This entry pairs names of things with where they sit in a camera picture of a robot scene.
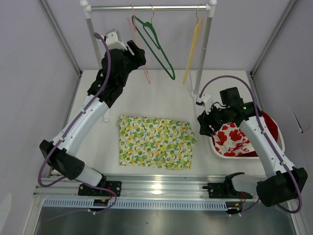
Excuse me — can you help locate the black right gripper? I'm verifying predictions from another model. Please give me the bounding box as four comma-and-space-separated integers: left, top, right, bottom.
198, 102, 230, 137

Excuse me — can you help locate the lemon print skirt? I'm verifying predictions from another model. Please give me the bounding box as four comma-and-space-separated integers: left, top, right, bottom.
117, 115, 196, 170

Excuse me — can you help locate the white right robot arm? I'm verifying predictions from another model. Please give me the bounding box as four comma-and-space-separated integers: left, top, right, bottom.
196, 87, 308, 213

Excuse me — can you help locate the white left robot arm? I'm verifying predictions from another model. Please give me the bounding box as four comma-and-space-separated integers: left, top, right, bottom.
40, 40, 146, 196

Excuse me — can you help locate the pink hanger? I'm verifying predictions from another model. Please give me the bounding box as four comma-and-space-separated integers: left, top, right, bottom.
127, 17, 151, 84

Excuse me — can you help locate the green hanger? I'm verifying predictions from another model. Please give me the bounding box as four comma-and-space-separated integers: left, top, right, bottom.
131, 16, 176, 81

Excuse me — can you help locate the yellow hanger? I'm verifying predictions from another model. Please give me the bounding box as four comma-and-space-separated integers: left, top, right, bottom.
183, 6, 203, 84

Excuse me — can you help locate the white laundry basket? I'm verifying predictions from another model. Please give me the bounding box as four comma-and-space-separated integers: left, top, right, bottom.
209, 122, 285, 160

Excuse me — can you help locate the white clothes rack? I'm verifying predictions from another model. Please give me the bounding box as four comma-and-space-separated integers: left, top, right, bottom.
79, 0, 218, 122

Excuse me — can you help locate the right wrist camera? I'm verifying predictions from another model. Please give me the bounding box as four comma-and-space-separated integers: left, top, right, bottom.
196, 93, 213, 107

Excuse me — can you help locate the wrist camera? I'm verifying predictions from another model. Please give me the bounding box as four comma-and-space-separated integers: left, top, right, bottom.
196, 93, 213, 107
105, 29, 127, 50

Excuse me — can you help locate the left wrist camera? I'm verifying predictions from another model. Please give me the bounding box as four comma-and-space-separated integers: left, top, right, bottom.
105, 29, 127, 50

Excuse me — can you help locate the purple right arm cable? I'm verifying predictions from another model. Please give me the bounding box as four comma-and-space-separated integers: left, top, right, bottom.
200, 75, 304, 217

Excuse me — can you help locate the aluminium mounting rail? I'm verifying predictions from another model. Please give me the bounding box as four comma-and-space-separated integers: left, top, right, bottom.
33, 174, 299, 202

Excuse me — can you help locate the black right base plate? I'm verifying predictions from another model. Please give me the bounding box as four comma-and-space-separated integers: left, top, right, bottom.
202, 183, 253, 199

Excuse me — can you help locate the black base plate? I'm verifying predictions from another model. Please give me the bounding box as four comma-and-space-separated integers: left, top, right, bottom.
78, 180, 122, 197
202, 183, 253, 199

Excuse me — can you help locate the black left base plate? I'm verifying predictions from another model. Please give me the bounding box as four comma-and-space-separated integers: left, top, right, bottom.
78, 180, 122, 197

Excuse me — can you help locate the white slotted cable duct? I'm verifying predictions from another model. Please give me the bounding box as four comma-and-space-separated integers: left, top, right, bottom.
43, 198, 228, 211

